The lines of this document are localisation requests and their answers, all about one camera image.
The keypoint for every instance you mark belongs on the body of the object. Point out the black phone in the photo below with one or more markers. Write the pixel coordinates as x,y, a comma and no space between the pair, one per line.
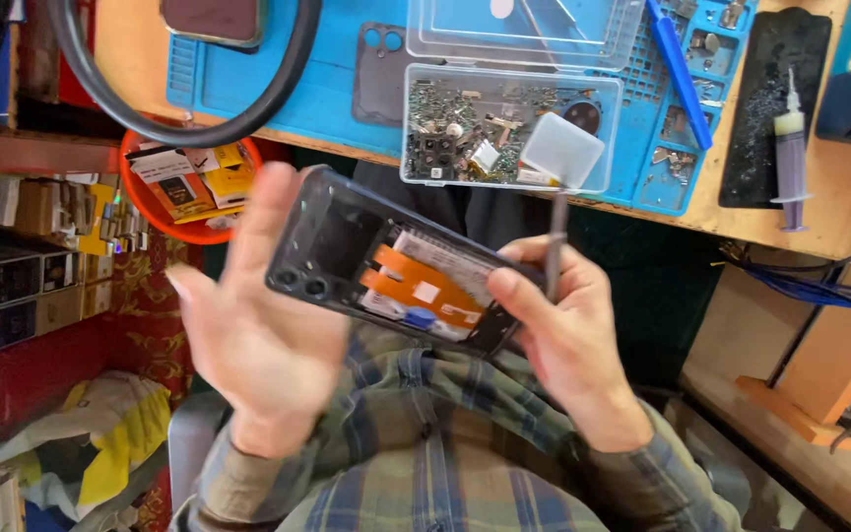
344,244

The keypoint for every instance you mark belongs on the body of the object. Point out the brown phone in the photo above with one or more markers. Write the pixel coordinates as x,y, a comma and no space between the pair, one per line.
211,18

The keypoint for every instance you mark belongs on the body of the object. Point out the red patterned cloth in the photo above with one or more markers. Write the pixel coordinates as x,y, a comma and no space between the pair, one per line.
152,318

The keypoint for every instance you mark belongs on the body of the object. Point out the white label packet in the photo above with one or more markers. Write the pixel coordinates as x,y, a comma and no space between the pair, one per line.
159,164

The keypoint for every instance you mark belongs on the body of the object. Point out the clear plastic lid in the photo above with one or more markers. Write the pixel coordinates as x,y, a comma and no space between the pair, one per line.
529,29

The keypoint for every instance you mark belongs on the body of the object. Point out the gray phone back cover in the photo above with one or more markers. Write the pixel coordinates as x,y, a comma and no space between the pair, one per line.
377,81

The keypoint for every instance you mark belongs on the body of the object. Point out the blue pry tool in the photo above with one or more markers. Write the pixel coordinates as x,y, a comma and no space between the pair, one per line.
680,74

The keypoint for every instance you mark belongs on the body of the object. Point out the orange wooden stand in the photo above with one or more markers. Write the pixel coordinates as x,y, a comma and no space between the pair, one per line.
832,369

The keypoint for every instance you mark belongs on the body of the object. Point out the gray metal tool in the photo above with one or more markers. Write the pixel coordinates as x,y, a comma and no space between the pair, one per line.
558,229

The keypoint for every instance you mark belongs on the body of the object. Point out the heap of bags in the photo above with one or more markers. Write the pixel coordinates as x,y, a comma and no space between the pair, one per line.
115,436

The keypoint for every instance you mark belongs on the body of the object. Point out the clear box of phone parts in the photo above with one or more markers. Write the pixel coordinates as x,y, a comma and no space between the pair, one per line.
470,125

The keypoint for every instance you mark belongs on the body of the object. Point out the person's right hand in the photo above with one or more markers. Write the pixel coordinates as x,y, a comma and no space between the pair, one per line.
580,355

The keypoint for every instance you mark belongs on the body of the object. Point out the orange bowl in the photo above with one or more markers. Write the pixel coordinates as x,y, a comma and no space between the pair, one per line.
141,203

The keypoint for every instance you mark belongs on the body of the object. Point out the yellow packet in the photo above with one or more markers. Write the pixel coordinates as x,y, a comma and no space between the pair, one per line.
230,177

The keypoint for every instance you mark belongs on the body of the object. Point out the shelf of boxes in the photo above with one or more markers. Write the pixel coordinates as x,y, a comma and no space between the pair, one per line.
26,273

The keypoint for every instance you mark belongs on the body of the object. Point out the black rectangular pad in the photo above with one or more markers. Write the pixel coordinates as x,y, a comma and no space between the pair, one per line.
758,125

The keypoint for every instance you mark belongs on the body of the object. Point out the white translucent square piece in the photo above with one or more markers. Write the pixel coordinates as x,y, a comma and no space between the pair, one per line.
562,151

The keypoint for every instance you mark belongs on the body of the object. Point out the person's left hand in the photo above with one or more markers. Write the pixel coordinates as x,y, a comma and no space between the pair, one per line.
270,355

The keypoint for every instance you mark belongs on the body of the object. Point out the plaid shirt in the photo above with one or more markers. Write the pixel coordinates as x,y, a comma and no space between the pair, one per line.
433,458

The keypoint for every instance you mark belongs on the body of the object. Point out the orange packet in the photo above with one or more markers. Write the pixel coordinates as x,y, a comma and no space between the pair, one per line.
182,196

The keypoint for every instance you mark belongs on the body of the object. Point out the blue repair mat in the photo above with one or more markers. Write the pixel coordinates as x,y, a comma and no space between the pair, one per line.
307,81

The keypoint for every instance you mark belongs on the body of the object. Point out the purple syringe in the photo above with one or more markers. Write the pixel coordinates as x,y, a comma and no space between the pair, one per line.
791,159

